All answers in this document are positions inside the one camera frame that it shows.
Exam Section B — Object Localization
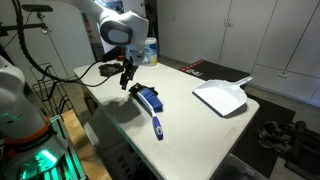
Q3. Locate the black wire rack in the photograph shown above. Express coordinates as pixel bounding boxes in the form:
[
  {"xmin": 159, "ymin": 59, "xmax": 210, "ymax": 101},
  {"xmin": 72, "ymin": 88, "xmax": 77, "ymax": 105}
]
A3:
[{"xmin": 30, "ymin": 67, "xmax": 74, "ymax": 117}]

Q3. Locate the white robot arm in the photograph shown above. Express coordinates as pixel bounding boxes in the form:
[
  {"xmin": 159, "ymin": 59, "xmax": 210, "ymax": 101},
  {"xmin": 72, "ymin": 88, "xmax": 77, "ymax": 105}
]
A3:
[{"xmin": 0, "ymin": 0, "xmax": 149, "ymax": 168}]

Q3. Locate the blue white cleaning brush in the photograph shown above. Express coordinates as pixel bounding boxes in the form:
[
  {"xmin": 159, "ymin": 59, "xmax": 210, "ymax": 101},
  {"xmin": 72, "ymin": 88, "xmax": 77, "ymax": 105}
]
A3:
[{"xmin": 137, "ymin": 88, "xmax": 163, "ymax": 140}]

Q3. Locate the white wipes canister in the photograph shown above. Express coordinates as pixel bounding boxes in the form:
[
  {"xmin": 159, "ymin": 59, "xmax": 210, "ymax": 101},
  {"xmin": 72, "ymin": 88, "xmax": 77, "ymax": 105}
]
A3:
[{"xmin": 144, "ymin": 37, "xmax": 158, "ymax": 66}]

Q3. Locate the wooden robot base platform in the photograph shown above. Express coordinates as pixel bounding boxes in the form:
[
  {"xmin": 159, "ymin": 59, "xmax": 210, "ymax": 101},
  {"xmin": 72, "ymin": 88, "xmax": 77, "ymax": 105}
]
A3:
[{"xmin": 61, "ymin": 110, "xmax": 112, "ymax": 180}]

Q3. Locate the pair of dark shoes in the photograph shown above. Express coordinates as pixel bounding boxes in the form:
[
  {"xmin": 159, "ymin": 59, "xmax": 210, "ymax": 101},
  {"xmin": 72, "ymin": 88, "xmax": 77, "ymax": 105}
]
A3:
[{"xmin": 257, "ymin": 121, "xmax": 296, "ymax": 154}]

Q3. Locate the white dustpan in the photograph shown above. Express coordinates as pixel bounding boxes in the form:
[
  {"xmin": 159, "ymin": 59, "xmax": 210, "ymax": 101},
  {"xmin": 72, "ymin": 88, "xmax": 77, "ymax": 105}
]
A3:
[{"xmin": 192, "ymin": 76, "xmax": 252, "ymax": 116}]

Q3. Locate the large black patterned glove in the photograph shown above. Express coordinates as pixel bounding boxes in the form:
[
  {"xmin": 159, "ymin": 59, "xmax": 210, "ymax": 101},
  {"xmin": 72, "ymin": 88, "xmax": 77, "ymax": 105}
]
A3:
[{"xmin": 99, "ymin": 63, "xmax": 123, "ymax": 77}]

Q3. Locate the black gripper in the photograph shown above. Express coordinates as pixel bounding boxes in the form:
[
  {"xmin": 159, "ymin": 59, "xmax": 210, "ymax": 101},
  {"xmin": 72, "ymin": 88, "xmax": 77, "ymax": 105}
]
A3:
[{"xmin": 120, "ymin": 59, "xmax": 138, "ymax": 90}]

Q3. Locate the green lit aluminium frame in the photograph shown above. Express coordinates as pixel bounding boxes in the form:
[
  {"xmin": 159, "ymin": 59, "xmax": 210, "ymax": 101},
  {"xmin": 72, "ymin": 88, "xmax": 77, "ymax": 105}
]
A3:
[{"xmin": 0, "ymin": 114, "xmax": 88, "ymax": 180}]

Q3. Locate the black cable bundle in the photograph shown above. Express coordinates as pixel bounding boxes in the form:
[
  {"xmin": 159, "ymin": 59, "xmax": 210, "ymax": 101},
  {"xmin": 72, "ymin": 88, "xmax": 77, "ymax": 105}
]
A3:
[{"xmin": 11, "ymin": 0, "xmax": 124, "ymax": 88}]

